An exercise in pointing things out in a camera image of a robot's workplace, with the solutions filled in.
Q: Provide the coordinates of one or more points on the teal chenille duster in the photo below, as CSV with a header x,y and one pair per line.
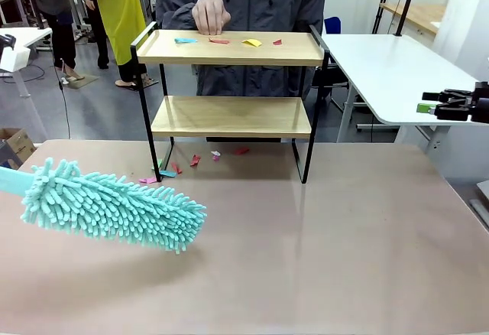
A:
x,y
114,212

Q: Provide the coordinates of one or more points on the person's right forearm grey sleeve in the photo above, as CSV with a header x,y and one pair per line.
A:
x,y
177,17

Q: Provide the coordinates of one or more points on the green paper scrap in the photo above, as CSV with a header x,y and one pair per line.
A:
x,y
158,163

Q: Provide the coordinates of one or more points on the blue paper scrap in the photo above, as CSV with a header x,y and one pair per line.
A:
x,y
168,174
185,40

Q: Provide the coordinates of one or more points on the two-tier wooden shelf black frame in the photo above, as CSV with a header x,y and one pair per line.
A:
x,y
229,117

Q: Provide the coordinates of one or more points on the blue chair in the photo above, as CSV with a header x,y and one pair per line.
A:
x,y
333,25

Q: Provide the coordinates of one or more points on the large white table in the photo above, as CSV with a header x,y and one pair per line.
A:
x,y
382,75

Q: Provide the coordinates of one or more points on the wooden top desk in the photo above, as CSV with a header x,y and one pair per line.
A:
x,y
416,13

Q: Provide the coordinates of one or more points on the person in yellow apron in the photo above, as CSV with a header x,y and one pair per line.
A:
x,y
118,6

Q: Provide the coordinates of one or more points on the long red paper scrap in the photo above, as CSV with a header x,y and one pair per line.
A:
x,y
218,40

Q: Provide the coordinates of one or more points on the small red paper scrap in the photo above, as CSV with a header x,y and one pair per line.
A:
x,y
277,42

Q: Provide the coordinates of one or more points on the cardboard box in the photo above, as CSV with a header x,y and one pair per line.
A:
x,y
17,145

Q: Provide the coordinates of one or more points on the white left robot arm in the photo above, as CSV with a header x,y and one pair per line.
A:
x,y
15,59

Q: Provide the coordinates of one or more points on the yellow paper scrap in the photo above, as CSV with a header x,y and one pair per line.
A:
x,y
252,42

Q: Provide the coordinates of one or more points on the black chair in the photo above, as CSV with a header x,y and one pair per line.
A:
x,y
328,79

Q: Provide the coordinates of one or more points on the person's right hand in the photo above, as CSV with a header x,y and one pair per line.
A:
x,y
210,12

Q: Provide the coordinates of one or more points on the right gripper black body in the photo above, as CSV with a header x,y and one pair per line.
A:
x,y
482,110

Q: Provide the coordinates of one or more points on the grey green floor mat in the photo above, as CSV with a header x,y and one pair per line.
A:
x,y
82,80

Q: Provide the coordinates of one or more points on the white pink paper scrap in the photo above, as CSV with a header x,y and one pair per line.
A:
x,y
216,154

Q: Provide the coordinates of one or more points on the black tripod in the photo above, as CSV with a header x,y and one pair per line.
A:
x,y
384,2

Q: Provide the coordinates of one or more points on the black stand pole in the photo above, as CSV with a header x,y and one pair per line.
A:
x,y
405,2

